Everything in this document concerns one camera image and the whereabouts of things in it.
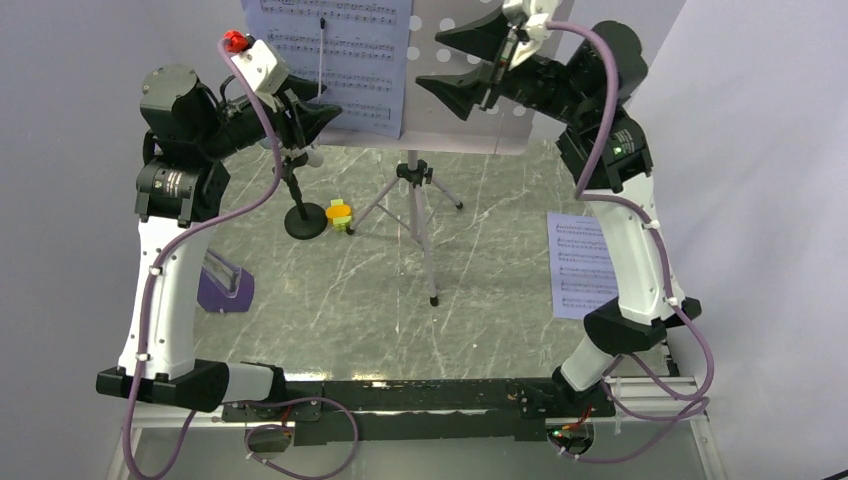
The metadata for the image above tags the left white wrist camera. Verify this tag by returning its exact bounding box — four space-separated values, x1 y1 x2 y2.
222 30 290 112

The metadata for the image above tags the sheet music paper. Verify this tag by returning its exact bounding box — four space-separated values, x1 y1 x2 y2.
241 0 412 139
546 212 618 320

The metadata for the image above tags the lilac tripod music stand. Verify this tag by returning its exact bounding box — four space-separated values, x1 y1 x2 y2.
333 12 528 307

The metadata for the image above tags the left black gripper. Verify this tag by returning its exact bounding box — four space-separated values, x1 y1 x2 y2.
198 72 342 160

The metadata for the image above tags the orange green toy block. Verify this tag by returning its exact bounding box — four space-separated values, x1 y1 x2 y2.
325 199 353 232

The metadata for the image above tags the purple cable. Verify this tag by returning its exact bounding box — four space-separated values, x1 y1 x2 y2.
122 36 361 480
543 21 717 465

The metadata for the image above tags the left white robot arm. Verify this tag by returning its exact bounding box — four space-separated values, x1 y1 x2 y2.
95 64 341 420

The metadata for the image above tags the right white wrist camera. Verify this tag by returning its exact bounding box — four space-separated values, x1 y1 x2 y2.
500 0 561 71

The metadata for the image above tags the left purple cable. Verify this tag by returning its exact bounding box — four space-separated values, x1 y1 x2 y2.
122 36 361 480

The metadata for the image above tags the purple metronome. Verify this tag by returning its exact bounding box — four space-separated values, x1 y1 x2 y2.
197 250 255 314

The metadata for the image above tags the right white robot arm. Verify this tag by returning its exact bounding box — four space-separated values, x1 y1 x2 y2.
417 3 702 415

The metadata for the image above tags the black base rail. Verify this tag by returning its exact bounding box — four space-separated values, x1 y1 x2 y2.
222 377 615 446

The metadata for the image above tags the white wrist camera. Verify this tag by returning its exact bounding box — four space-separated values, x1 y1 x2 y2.
500 0 561 71
222 30 290 112

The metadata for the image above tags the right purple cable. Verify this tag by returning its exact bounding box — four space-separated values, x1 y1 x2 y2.
543 21 717 465

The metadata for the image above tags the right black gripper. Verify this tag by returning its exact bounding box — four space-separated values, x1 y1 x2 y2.
416 0 593 125

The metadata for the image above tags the silver toy microphone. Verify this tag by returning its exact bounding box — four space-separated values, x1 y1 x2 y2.
277 145 324 168

